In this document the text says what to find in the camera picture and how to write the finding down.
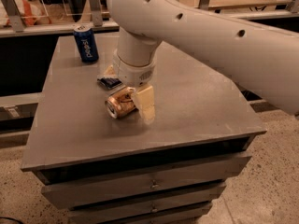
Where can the middle grey drawer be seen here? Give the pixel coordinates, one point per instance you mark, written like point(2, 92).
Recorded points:
point(147, 204)

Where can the grey drawer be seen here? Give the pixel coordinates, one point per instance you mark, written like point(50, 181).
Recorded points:
point(120, 185)
point(169, 215)
point(147, 204)

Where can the orange white bag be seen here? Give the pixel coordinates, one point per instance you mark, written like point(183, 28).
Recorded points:
point(31, 14)

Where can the top grey drawer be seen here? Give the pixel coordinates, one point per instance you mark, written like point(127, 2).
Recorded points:
point(120, 185)

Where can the metal railing frame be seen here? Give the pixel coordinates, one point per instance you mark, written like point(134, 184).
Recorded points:
point(153, 18)

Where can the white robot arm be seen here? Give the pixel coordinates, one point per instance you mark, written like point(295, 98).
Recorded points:
point(261, 59)

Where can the blue Pepsi can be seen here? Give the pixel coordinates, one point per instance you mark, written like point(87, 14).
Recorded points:
point(86, 44)

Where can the bottom grey drawer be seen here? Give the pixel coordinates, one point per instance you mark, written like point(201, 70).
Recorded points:
point(169, 215)

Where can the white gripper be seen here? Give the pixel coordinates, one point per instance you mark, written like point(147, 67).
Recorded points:
point(133, 73)

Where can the grey drawer cabinet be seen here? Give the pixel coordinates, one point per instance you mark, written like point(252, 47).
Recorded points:
point(199, 113)

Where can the dark blue snack wrapper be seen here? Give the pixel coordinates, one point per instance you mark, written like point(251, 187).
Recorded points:
point(109, 83)

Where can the orange soda can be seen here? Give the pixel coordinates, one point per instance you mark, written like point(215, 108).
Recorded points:
point(119, 104)

